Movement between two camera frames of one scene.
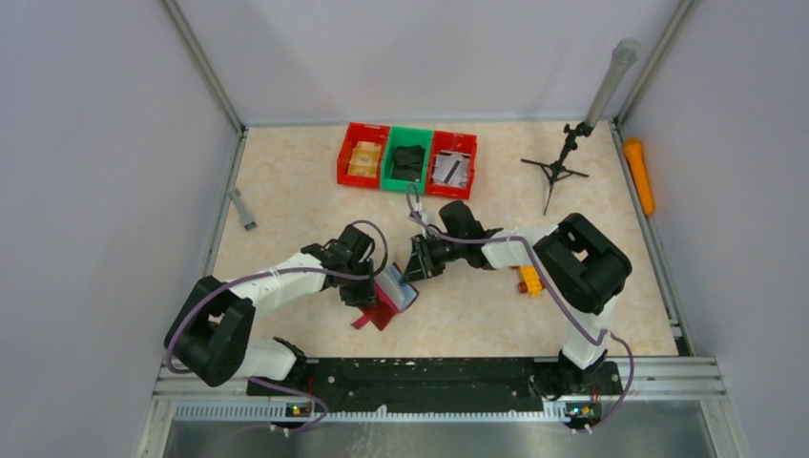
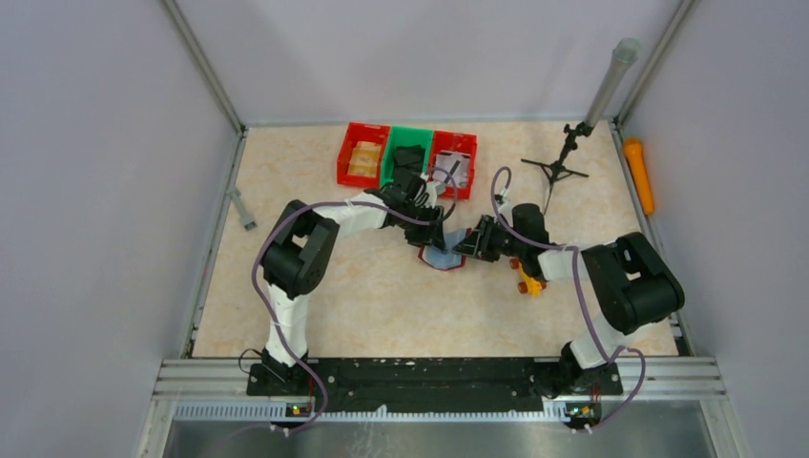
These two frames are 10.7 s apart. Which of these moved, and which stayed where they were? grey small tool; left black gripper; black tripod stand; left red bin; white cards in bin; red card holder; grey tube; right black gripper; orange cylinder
Moved: red card holder; right black gripper; left black gripper
Stayed: grey tube; left red bin; orange cylinder; black tripod stand; white cards in bin; grey small tool
